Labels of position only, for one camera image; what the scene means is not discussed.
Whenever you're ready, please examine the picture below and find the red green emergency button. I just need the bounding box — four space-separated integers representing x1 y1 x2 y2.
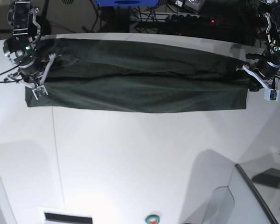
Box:
145 214 160 224

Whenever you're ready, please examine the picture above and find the grey monitor edge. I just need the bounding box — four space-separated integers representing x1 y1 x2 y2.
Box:
237 163 280 224

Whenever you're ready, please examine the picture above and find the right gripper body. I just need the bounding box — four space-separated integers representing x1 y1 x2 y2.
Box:
4 56 48 90

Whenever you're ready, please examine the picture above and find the dark green t-shirt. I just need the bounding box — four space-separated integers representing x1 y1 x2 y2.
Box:
25 38 259 113

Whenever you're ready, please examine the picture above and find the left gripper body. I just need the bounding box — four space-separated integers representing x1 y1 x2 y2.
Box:
245 53 280 84

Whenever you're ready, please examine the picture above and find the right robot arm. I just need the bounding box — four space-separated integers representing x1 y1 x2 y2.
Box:
3 0 45 90

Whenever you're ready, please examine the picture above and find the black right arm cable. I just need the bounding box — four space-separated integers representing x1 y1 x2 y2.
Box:
0 67 21 84

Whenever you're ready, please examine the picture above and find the blue box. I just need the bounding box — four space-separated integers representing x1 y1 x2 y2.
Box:
95 0 158 7

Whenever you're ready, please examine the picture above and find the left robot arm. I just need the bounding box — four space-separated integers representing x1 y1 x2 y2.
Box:
246 0 280 80

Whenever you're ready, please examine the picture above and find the grey power strip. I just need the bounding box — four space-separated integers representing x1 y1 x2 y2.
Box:
167 14 217 24

